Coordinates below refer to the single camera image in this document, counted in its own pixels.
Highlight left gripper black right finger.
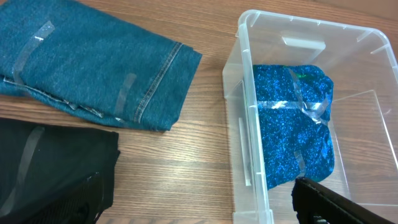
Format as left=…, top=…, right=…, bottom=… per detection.
left=292, top=177, right=393, bottom=224

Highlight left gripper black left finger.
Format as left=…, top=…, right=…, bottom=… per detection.
left=27, top=173, right=104, bottom=224

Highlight black cloth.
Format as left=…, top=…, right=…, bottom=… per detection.
left=1, top=118, right=120, bottom=223

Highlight blue sparkly cloth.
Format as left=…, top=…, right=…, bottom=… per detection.
left=252, top=65, right=335, bottom=189

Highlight blue denim jeans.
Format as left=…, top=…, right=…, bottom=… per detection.
left=1, top=0, right=201, bottom=131

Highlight clear plastic storage bin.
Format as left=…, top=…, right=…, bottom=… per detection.
left=223, top=10, right=397, bottom=223

